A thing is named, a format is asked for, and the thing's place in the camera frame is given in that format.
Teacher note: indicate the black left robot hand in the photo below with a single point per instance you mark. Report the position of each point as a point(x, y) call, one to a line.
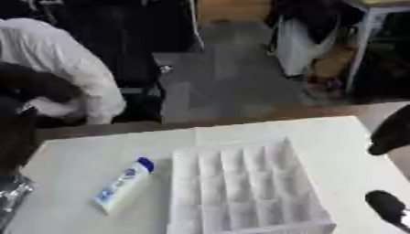
point(16, 143)

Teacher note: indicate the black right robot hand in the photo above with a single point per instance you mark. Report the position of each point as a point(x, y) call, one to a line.
point(389, 134)

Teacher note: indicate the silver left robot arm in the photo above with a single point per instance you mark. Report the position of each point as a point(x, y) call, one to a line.
point(12, 195)

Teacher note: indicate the white compartment tray box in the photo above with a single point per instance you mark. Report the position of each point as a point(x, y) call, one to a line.
point(251, 189)

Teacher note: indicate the person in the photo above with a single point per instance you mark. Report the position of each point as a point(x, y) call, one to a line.
point(64, 61)

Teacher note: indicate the white bottle with blue cap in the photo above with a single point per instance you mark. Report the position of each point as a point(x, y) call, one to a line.
point(122, 186)

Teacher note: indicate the white hanging bag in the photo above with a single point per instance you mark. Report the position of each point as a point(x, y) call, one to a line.
point(299, 48)

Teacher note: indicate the black office chair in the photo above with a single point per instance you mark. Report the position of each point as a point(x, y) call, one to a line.
point(136, 76)

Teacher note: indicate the white table frame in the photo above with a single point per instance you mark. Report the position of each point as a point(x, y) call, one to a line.
point(368, 33)

